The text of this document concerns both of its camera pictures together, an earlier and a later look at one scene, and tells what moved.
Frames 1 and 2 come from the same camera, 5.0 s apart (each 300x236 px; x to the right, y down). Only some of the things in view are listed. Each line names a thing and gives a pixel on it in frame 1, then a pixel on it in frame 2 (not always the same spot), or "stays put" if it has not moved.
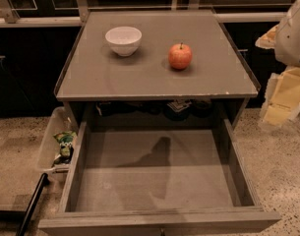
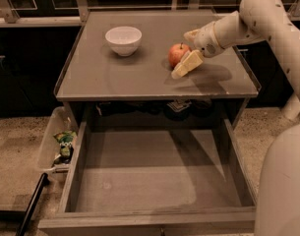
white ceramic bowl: [124, 40] stays put
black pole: [43, 181] stays put
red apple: [180, 56] stays put
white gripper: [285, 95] to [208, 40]
